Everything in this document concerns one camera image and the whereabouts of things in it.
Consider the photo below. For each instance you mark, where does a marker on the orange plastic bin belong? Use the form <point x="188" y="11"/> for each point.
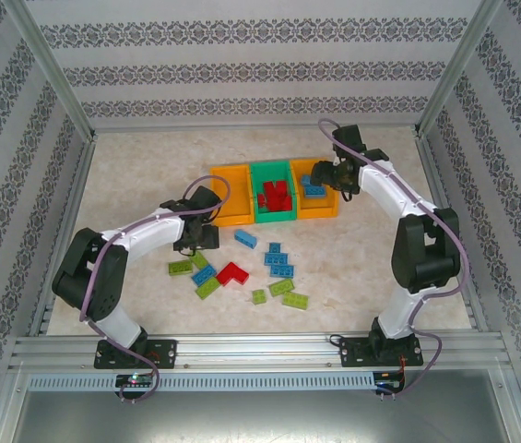
<point x="239" y="198"/>
<point x="315" y="210"/>

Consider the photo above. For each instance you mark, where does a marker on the green plastic bin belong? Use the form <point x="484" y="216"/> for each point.
<point x="273" y="218"/>

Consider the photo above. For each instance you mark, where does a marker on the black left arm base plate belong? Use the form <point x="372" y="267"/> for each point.
<point x="165" y="353"/>

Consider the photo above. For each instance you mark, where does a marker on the small red lego brick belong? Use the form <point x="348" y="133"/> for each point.
<point x="262" y="199"/>

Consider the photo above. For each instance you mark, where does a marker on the grey metal panel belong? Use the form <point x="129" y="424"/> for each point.
<point x="260" y="415"/>

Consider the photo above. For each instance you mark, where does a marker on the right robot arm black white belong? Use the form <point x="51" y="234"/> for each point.
<point x="389" y="194"/>

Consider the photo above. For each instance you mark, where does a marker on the aluminium frame post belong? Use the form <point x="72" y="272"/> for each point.
<point x="460" y="60"/>
<point x="48" y="60"/>

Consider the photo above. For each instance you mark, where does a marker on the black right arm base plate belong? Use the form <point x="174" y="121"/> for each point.
<point x="354" y="353"/>

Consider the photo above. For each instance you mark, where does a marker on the small green lego brick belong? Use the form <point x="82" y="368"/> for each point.
<point x="258" y="296"/>

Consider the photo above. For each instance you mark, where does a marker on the aluminium mounting rail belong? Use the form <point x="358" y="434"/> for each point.
<point x="260" y="350"/>

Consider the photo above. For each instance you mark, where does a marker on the aluminium side rail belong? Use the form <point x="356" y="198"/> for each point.
<point x="74" y="203"/>
<point x="434" y="180"/>

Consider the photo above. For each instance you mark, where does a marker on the small blue lego brick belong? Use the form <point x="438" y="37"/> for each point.
<point x="275" y="248"/>

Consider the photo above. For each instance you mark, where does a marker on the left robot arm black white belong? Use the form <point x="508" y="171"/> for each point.
<point x="149" y="231"/>

